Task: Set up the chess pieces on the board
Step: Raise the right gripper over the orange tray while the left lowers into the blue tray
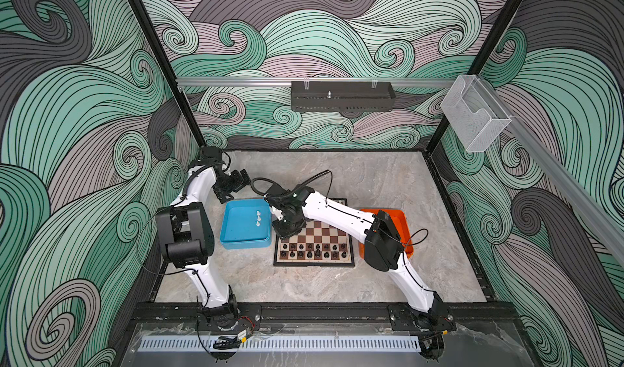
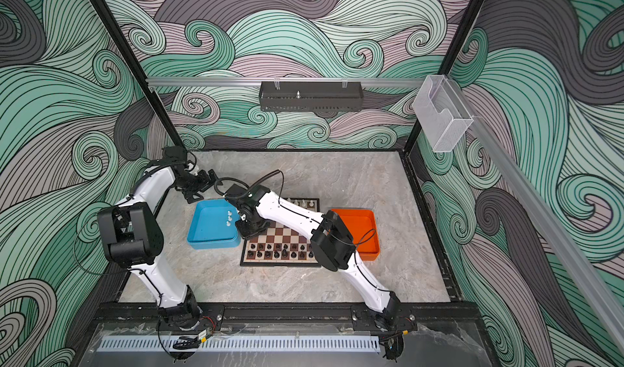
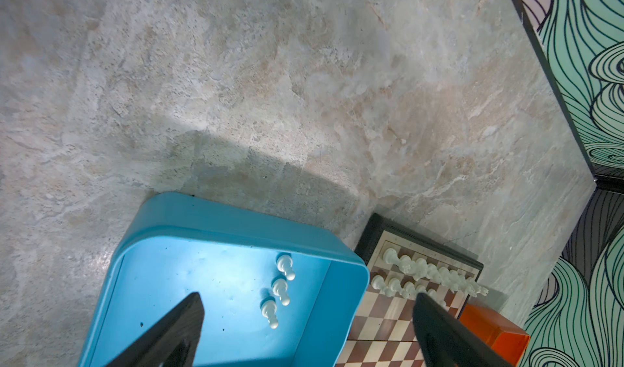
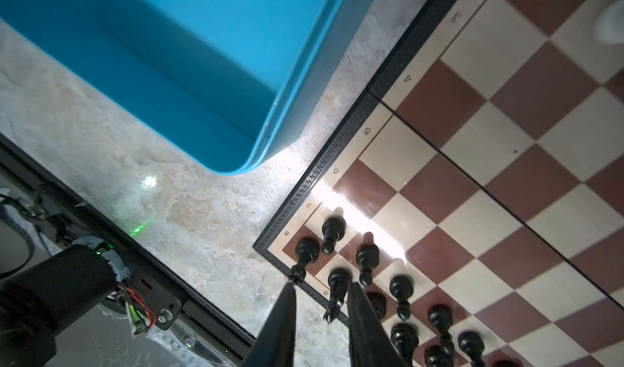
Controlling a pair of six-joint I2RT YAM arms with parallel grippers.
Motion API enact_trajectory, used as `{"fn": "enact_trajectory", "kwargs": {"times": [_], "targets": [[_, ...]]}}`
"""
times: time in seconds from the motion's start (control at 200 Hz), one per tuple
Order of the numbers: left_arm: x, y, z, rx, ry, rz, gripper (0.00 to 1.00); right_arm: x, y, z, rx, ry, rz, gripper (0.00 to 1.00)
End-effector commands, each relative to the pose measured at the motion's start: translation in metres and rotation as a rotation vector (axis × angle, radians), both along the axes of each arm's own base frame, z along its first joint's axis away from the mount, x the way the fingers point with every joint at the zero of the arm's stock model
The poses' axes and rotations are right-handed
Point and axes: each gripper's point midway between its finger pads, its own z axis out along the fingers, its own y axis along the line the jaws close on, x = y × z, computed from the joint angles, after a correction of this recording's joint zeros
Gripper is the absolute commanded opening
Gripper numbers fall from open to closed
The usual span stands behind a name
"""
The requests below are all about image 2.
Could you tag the aluminium wall rail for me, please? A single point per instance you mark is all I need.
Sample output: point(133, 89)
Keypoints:
point(223, 81)

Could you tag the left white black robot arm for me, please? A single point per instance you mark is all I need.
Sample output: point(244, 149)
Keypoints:
point(133, 240)

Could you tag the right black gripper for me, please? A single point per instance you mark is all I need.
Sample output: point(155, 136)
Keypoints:
point(245, 233)

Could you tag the clear acrylic wall holder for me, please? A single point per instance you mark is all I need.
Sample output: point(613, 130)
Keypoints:
point(442, 111)

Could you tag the folding chess board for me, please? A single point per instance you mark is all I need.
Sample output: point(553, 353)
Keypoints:
point(278, 245)

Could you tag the black perforated wall shelf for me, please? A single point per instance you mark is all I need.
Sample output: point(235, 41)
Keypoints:
point(311, 97)

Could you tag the white slotted cable duct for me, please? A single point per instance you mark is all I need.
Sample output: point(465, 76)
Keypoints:
point(246, 343)

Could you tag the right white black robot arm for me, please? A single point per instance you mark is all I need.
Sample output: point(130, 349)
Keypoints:
point(330, 240)

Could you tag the orange plastic tray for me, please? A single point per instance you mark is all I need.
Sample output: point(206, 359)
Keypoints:
point(362, 226)

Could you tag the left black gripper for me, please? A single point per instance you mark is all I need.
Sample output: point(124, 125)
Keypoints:
point(205, 184)

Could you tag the blue plastic tray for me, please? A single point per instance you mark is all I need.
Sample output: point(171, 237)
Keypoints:
point(213, 225)

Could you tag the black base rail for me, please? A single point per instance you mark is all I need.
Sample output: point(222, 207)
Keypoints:
point(350, 313)

